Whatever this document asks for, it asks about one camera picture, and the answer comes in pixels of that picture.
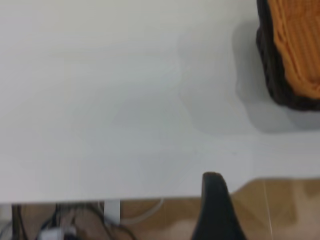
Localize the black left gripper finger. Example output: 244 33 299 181
191 171 250 240

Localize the black wicker basket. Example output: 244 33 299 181
255 0 320 112

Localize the orange wicker basket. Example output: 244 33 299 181
266 0 320 100

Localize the white table leg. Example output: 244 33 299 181
103 199 122 226

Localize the white cable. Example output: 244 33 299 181
119 198 165 226

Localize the black cable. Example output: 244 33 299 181
54 202 137 240
10 203 30 240

